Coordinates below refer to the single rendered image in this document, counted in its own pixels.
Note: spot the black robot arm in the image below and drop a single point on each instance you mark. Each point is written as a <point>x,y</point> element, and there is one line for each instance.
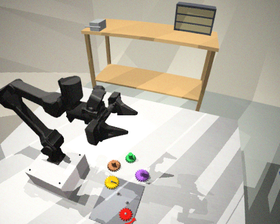
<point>53,103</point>

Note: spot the orange gear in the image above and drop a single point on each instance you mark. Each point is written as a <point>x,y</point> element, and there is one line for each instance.
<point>114,165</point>

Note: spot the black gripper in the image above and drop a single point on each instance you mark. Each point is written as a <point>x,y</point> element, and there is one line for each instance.
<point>97,129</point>

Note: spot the purple gear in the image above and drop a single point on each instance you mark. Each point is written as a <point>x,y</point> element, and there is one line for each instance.
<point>142,175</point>

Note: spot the green gear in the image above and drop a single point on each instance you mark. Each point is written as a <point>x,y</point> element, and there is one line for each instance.
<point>130,157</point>

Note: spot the yellow gear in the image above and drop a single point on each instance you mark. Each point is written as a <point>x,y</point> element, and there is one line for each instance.
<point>110,184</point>

